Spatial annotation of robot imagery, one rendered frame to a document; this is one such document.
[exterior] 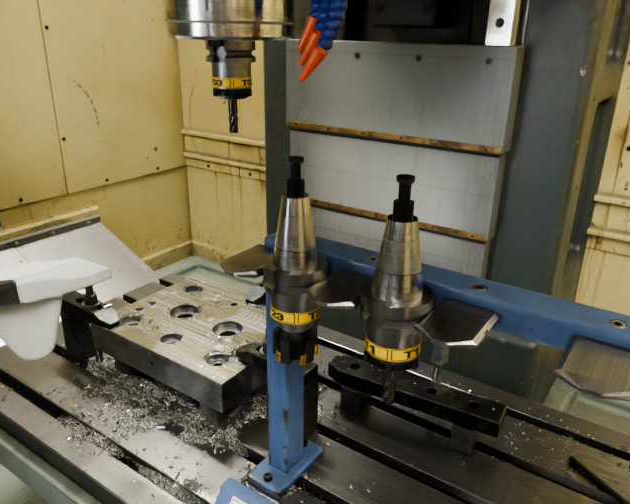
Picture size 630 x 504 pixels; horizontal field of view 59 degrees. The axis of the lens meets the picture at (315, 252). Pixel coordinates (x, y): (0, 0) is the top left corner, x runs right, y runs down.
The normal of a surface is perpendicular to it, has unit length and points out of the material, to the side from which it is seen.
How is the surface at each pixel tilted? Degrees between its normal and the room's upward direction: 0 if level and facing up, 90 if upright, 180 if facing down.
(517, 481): 0
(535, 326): 90
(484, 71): 90
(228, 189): 91
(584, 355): 0
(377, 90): 90
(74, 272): 42
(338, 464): 0
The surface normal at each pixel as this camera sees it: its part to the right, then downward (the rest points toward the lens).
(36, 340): 0.33, 0.36
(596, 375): 0.01, -0.93
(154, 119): 0.82, 0.22
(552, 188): -0.57, 0.30
